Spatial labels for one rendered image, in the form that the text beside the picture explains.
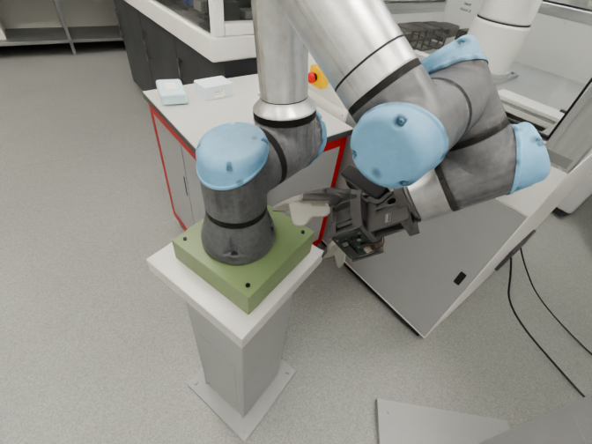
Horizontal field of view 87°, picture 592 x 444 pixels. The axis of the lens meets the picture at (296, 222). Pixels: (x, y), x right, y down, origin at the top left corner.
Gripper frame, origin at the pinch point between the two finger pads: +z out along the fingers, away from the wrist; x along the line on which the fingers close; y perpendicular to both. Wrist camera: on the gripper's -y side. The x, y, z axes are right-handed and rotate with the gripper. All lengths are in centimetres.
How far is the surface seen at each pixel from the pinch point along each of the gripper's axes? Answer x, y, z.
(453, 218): 56, -39, -19
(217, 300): 1.8, 7.8, 20.3
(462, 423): 113, 8, 5
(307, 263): 14.1, -4.4, 8.2
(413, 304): 93, -32, 10
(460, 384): 121, -7, 4
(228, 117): -5, -68, 37
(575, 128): 32, -33, -51
